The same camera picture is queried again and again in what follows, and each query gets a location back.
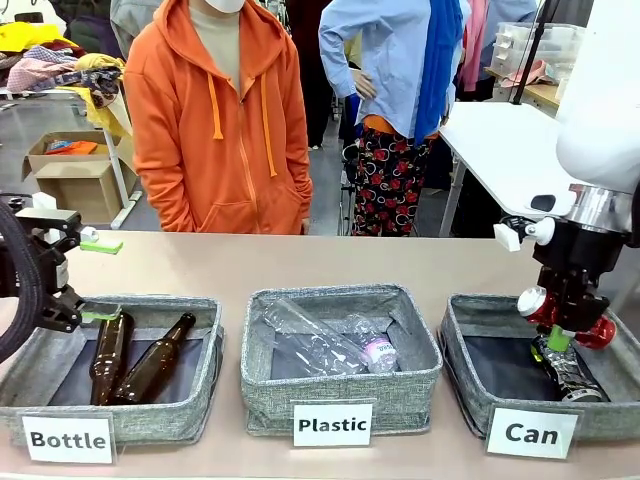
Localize crushed black can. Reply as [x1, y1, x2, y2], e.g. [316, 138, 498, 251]
[530, 335, 607, 404]

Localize white Bottle label card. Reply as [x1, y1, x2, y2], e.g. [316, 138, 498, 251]
[20, 413, 117, 465]

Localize orange cloth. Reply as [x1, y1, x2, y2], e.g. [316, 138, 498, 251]
[47, 139, 99, 155]

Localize grey fabric basket Bottle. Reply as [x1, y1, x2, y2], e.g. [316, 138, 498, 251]
[0, 293, 226, 446]

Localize crushed red can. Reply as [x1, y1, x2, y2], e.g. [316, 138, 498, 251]
[517, 287, 617, 350]

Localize brown glass bottle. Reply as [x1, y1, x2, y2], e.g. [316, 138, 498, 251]
[107, 312, 197, 406]
[89, 312, 135, 406]

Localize clear plastic storage boxes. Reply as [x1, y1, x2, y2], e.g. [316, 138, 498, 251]
[491, 22, 586, 76]

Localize white Can label card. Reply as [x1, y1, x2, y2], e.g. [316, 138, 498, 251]
[485, 406, 581, 460]

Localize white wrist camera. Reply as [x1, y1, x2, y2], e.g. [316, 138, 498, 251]
[14, 192, 84, 229]
[493, 216, 557, 252]

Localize black pole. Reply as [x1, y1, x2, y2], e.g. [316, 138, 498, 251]
[512, 0, 562, 106]

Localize blue scarf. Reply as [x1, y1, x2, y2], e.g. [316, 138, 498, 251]
[414, 0, 466, 146]

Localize pile of colourful clothes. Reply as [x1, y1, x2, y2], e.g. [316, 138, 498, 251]
[0, 20, 127, 110]

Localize light blue shirt mannequin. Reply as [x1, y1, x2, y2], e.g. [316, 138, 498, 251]
[318, 0, 474, 141]

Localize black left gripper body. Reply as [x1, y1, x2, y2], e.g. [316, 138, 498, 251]
[27, 239, 70, 302]

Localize large clear plastic bottle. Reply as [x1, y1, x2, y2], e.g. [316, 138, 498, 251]
[259, 298, 372, 376]

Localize small pink-label plastic bottle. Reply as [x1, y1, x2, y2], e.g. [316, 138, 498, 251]
[344, 313, 401, 374]

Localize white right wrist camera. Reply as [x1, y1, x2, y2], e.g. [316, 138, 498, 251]
[493, 216, 557, 252]

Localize black red floral skirt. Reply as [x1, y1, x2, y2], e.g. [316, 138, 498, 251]
[352, 124, 436, 237]

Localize white side table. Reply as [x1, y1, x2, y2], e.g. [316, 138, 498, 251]
[438, 101, 576, 237]

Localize grey fabric basket Plastic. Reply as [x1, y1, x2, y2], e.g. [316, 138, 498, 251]
[240, 283, 444, 437]

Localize mannequin hand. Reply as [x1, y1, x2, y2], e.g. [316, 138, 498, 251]
[353, 69, 379, 101]

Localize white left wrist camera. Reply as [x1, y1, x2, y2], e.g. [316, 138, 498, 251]
[14, 192, 84, 229]

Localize person in orange hoodie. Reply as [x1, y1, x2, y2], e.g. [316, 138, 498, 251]
[123, 0, 314, 235]

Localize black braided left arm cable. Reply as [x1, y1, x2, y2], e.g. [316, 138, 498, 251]
[0, 199, 50, 364]

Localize pink garment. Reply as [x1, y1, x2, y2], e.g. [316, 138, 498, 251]
[460, 0, 494, 92]

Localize cardboard box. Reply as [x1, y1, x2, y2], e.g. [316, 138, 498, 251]
[22, 130, 139, 224]

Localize grey fabric basket Can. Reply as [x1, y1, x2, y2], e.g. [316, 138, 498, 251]
[439, 292, 640, 441]

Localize white Plastic label card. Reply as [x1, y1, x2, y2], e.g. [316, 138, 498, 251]
[292, 402, 375, 448]

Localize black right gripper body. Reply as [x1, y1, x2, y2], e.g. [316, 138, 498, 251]
[532, 219, 624, 284]

